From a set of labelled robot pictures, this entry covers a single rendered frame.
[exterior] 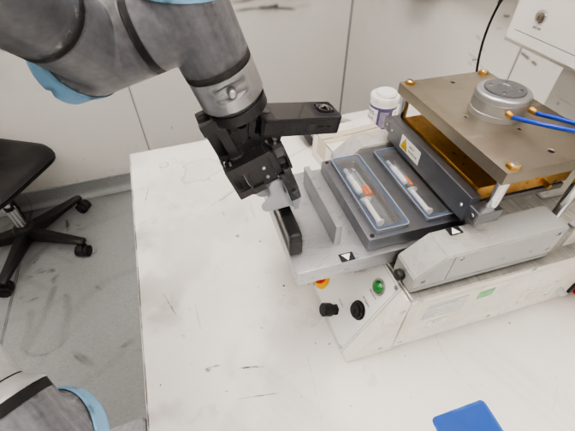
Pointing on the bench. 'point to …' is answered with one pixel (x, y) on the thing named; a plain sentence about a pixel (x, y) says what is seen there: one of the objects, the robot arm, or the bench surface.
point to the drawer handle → (290, 230)
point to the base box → (460, 307)
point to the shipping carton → (321, 151)
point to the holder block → (370, 240)
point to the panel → (333, 287)
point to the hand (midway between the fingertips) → (297, 199)
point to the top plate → (495, 124)
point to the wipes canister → (382, 104)
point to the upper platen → (448, 150)
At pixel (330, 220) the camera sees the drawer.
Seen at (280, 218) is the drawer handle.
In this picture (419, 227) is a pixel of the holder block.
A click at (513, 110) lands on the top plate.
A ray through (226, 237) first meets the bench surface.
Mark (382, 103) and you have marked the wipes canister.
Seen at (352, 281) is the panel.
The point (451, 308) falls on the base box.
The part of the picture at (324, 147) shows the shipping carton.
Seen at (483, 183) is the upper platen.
